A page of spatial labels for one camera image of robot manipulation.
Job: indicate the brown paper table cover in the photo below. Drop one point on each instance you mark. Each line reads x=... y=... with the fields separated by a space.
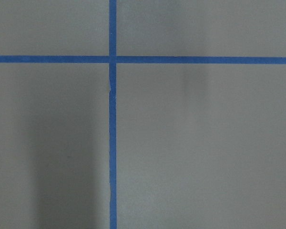
x=142 y=114

